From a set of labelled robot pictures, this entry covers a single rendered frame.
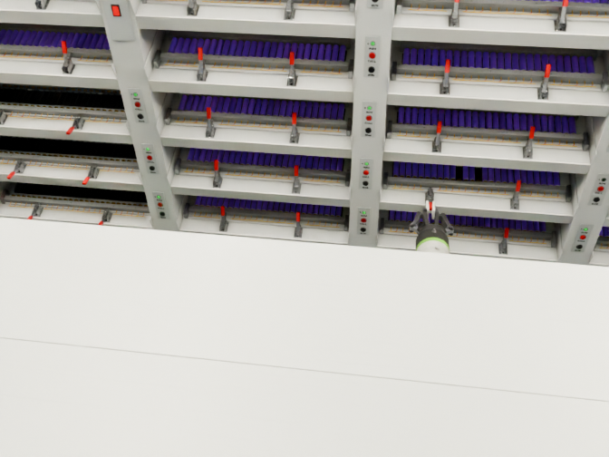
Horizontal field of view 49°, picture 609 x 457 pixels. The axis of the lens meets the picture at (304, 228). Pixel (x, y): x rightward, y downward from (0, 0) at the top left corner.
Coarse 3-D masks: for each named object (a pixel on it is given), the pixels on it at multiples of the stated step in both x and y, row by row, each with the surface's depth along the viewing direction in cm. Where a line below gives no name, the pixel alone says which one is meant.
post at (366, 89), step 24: (360, 0) 169; (384, 0) 168; (360, 24) 173; (384, 24) 173; (360, 48) 178; (384, 48) 177; (360, 72) 183; (384, 72) 182; (360, 96) 188; (384, 96) 187; (360, 120) 193; (384, 120) 192; (360, 144) 199; (360, 192) 212; (360, 240) 226
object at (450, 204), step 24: (384, 168) 221; (480, 168) 218; (384, 192) 215; (408, 192) 215; (480, 192) 213; (504, 192) 213; (528, 192) 212; (576, 192) 205; (480, 216) 213; (504, 216) 211; (528, 216) 210; (552, 216) 208
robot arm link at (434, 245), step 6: (426, 240) 179; (432, 240) 178; (438, 240) 179; (420, 246) 179; (426, 246) 176; (432, 246) 175; (438, 246) 175; (444, 246) 177; (432, 252) 171; (438, 252) 171; (444, 252) 172
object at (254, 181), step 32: (192, 160) 227; (224, 160) 224; (256, 160) 223; (288, 160) 224; (320, 160) 221; (192, 192) 223; (224, 192) 221; (256, 192) 218; (288, 192) 218; (320, 192) 217
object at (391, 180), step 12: (396, 180) 215; (408, 180) 214; (420, 180) 214; (432, 180) 214; (444, 180) 213; (456, 180) 213; (468, 180) 213; (540, 192) 211; (552, 192) 210; (564, 192) 210
